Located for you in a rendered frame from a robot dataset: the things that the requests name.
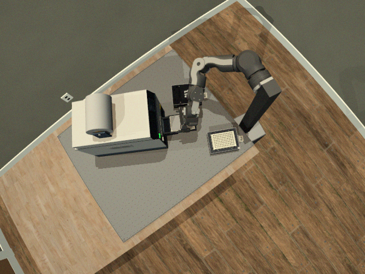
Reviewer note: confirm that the grey cylinder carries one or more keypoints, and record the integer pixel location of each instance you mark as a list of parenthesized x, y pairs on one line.
[(98, 113)]

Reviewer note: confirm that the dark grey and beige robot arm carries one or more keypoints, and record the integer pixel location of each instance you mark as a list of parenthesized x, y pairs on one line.
[(247, 62)]

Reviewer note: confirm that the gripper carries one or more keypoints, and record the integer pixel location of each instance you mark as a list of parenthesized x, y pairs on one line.
[(186, 121)]

